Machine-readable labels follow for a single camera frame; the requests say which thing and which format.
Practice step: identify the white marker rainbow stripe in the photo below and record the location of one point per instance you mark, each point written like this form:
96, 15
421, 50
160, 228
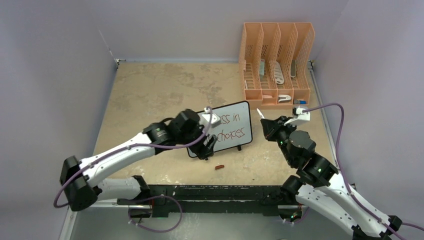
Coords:
261, 115

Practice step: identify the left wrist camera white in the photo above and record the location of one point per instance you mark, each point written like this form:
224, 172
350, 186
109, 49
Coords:
210, 120

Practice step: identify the aluminium frame rail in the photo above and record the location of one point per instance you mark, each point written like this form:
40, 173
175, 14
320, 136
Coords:
199, 220

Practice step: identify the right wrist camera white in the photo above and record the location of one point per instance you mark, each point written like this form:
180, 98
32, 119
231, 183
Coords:
300, 115

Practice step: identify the red-brown marker cap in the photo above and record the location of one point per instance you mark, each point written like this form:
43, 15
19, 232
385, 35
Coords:
218, 167

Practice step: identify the small black-framed whiteboard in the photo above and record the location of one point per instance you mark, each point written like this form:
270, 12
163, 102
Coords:
235, 127

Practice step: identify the peach plastic file organizer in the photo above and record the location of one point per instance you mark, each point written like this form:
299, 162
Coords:
272, 61

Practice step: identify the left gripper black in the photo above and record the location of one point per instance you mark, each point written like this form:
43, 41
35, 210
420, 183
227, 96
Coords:
201, 149

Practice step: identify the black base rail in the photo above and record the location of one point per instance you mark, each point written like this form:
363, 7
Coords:
267, 200

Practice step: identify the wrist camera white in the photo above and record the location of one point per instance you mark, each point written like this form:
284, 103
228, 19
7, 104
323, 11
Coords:
210, 120
300, 115

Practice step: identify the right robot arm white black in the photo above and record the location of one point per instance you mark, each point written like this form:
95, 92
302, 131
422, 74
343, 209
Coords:
319, 185

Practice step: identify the grey eraser in organizer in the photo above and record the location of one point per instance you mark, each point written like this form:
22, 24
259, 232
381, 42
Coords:
261, 69

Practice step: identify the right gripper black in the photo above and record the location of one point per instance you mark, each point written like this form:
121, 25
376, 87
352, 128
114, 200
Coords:
270, 127

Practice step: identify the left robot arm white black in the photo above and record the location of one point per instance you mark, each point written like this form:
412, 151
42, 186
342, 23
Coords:
86, 181

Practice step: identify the dark grey flat tool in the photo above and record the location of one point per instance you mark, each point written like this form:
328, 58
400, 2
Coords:
293, 69

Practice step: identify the white perforated tool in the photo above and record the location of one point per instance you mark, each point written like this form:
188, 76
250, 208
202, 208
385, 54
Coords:
278, 74

